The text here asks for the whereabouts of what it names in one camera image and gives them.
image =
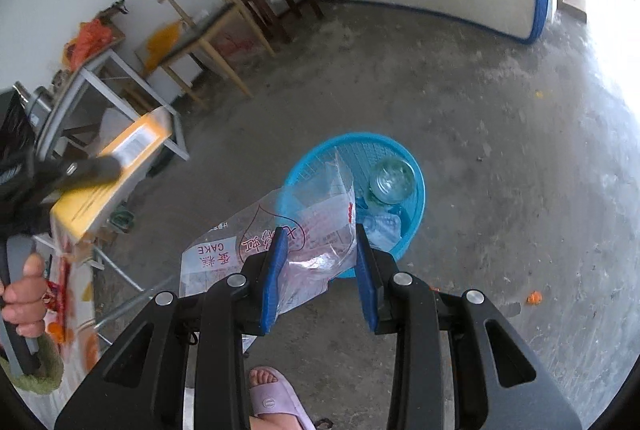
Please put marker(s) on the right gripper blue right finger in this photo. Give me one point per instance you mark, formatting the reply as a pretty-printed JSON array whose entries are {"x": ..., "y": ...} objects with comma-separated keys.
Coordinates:
[{"x": 368, "y": 292}]

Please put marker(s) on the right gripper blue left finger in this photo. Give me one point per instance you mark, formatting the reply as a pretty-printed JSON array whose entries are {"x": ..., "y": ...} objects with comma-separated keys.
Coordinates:
[{"x": 269, "y": 278}]

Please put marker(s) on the yellow white cardboard box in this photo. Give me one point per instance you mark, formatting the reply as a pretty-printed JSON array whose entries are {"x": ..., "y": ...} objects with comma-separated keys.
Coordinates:
[{"x": 103, "y": 182}]

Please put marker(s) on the clear plastic cake bag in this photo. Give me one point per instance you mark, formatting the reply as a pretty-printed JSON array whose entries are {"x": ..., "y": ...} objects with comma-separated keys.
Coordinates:
[{"x": 228, "y": 247}]

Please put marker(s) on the green clear plastic bottle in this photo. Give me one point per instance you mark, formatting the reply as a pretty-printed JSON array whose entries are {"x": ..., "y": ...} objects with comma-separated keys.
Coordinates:
[{"x": 391, "y": 181}]

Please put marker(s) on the blue white toothpaste box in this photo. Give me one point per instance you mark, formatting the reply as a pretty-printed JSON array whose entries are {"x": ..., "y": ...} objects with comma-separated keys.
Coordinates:
[{"x": 384, "y": 228}]

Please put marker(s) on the red snack bag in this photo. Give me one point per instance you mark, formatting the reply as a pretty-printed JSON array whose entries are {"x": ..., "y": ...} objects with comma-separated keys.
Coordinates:
[{"x": 56, "y": 297}]

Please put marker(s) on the blue plastic trash basket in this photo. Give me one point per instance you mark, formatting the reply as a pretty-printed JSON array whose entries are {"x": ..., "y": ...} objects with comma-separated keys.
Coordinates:
[{"x": 360, "y": 194}]

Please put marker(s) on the person's left hand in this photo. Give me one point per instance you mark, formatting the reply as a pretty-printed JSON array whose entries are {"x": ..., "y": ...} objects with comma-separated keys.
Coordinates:
[{"x": 24, "y": 306}]

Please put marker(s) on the steel cooking pot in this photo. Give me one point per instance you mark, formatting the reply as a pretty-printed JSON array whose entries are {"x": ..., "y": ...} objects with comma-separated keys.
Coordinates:
[{"x": 37, "y": 105}]

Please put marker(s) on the purple slipper foot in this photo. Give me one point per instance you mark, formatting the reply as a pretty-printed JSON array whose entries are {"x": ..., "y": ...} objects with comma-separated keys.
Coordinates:
[{"x": 275, "y": 403}]

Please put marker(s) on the tiled ginkgo pattern dining table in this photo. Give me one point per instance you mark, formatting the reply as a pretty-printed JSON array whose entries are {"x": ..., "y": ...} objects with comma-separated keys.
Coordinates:
[{"x": 76, "y": 343}]

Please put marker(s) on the orange plastic bag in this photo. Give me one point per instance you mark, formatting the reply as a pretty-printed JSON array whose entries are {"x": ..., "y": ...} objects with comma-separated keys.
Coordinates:
[{"x": 92, "y": 36}]

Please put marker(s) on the yellow bag under shelf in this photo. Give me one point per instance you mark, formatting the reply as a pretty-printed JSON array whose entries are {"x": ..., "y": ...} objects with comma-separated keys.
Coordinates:
[{"x": 159, "y": 45}]

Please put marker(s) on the wooden chair black seat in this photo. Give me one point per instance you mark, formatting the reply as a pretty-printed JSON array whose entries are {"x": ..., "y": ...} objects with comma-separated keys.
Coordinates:
[{"x": 199, "y": 35}]

